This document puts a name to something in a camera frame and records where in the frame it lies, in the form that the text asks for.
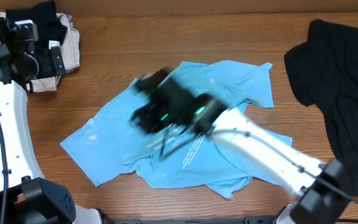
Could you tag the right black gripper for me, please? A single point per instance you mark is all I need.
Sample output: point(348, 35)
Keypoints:
point(152, 122)

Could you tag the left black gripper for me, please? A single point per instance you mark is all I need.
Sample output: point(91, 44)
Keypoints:
point(49, 70)

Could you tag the light blue printed t-shirt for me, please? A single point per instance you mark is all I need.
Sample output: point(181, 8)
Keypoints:
point(109, 144)

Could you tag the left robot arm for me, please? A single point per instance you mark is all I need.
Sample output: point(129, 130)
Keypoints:
point(26, 196)

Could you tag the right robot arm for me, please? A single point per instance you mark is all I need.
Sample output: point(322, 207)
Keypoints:
point(320, 191)

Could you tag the folded beige garment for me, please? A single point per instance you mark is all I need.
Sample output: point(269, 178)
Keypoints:
point(70, 54)

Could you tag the folded black garment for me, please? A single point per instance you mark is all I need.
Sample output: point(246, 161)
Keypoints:
point(44, 16)

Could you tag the black t-shirt on right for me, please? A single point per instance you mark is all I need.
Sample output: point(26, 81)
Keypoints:
point(323, 71)

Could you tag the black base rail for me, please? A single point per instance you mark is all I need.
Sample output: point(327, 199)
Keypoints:
point(266, 219)

